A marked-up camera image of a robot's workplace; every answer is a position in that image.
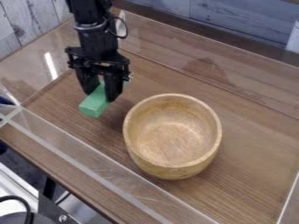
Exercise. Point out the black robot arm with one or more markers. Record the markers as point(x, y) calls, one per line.
point(93, 13)

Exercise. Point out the black metal bracket with screw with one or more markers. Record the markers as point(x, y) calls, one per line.
point(51, 214)

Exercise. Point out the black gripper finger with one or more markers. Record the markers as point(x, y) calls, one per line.
point(114, 85)
point(89, 79)

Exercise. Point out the clear acrylic enclosure wall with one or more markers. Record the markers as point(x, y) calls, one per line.
point(250, 185)

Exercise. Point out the brown wooden bowl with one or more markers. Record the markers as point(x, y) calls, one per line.
point(173, 133)

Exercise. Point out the green rectangular block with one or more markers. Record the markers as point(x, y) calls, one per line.
point(95, 104)

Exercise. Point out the white object at right edge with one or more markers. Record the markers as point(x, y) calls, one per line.
point(293, 43)

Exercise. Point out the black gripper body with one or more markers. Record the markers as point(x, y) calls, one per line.
point(97, 55)

